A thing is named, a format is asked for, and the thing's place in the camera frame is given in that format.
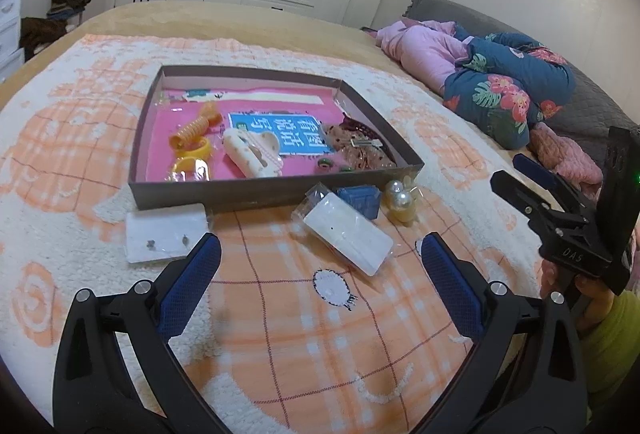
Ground orange spiral hair tie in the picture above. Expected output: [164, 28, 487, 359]
[168, 101, 223, 149]

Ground pink knitted cloth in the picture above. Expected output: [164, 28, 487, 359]
[530, 123, 603, 187]

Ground pearl hair accessory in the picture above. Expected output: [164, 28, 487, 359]
[382, 177, 421, 225]

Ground person's right hand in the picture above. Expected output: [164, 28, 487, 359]
[572, 275, 618, 332]

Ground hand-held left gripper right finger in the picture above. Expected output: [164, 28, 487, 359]
[420, 233, 588, 434]

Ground cream hair claw clip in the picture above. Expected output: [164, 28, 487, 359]
[222, 126, 283, 179]

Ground orange and white printed blanket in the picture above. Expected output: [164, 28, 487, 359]
[0, 34, 551, 434]

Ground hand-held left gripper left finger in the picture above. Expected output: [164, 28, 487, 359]
[51, 231, 231, 434]

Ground small blue box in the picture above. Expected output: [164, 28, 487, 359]
[336, 185, 382, 219]

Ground brown jacket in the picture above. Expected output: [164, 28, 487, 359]
[20, 16, 68, 55]

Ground grey padded headboard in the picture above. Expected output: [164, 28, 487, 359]
[402, 0, 640, 155]

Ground pink book with blue label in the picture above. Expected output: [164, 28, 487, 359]
[145, 86, 396, 185]

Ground yellow bed sheet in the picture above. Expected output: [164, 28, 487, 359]
[0, 0, 640, 295]

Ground white drawer cabinet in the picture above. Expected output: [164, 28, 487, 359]
[0, 0, 26, 84]

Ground pink quilt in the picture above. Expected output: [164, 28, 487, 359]
[376, 20, 468, 95]

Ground person's right forearm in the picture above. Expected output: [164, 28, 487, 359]
[577, 289, 640, 421]

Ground blue floral quilt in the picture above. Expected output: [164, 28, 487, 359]
[442, 24, 576, 151]

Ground white earring card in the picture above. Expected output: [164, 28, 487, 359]
[125, 203, 208, 263]

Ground shallow grey cardboard box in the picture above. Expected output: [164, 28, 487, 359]
[128, 65, 425, 213]

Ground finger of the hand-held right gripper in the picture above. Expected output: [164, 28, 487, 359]
[513, 154, 600, 221]
[490, 170, 601, 245]

